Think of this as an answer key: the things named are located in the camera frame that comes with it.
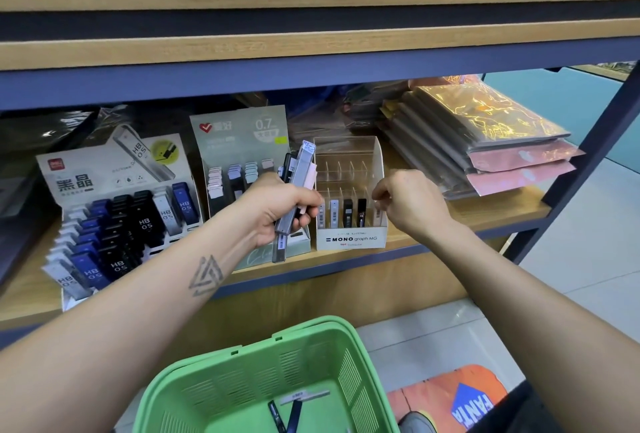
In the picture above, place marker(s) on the person's left hand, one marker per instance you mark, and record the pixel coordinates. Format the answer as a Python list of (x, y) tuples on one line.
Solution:
[(270, 208)]

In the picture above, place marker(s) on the person's right hand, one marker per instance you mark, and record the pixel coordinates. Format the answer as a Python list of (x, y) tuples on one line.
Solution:
[(415, 203)]

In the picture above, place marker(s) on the bundle of lead cases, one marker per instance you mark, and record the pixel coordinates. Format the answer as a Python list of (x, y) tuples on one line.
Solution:
[(297, 163)]

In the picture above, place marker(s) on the clear plastic display box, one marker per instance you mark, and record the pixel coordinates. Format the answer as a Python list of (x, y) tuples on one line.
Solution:
[(350, 238)]

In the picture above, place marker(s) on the pale green display box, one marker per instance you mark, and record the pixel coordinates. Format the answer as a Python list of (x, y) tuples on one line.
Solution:
[(235, 128)]

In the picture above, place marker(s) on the white display box red label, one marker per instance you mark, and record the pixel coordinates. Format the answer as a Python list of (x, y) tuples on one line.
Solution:
[(90, 163)]

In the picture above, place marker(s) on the green plastic basket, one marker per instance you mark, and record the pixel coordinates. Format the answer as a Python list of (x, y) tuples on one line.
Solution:
[(200, 383)]

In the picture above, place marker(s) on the pile of lead cases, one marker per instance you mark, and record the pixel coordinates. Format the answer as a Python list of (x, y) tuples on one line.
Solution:
[(290, 410)]

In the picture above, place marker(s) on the person's right forearm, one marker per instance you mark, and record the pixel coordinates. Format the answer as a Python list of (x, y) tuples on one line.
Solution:
[(550, 308)]

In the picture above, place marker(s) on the person's left forearm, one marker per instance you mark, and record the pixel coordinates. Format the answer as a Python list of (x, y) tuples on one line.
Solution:
[(110, 338)]

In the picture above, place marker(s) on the dark plastic-wrapped packs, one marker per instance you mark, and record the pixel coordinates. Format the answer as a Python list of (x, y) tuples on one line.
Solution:
[(490, 128)]

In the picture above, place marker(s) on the colourful printed mat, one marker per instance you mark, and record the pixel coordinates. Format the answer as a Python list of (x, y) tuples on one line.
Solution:
[(450, 393)]

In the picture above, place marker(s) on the grey sneaker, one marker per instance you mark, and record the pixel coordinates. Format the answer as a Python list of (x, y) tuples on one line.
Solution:
[(418, 422)]

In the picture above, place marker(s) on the stack of wrapped paper packs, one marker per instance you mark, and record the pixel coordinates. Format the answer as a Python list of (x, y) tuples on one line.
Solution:
[(20, 218)]

